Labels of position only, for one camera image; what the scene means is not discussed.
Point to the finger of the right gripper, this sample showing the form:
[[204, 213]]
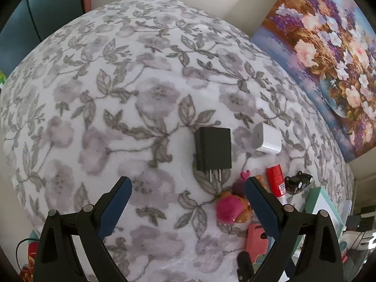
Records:
[[245, 269]]

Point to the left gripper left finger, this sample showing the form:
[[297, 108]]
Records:
[[56, 257]]

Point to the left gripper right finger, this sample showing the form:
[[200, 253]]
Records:
[[305, 245]]

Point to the pink orange doll figure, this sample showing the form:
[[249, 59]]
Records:
[[232, 205]]

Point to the black toy car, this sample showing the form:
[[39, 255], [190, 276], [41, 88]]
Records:
[[296, 184]]

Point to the red white glue bottle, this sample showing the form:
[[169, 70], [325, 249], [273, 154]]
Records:
[[276, 183]]

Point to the black charger adapter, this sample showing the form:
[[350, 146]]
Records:
[[213, 150]]

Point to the white charger cube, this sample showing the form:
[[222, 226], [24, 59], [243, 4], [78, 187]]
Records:
[[267, 139]]

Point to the colourful toys pile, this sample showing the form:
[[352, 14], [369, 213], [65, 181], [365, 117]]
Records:
[[27, 270]]

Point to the black plugged power adapter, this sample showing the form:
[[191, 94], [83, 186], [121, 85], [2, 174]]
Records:
[[353, 222]]

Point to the white power strip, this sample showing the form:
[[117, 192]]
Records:
[[346, 209]]

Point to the teal shallow box tray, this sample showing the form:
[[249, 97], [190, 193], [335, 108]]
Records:
[[319, 199]]

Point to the floral grey white blanket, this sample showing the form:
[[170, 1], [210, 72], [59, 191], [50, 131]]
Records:
[[120, 91]]

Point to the floral painting canvas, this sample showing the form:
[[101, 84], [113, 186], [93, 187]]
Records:
[[328, 48]]

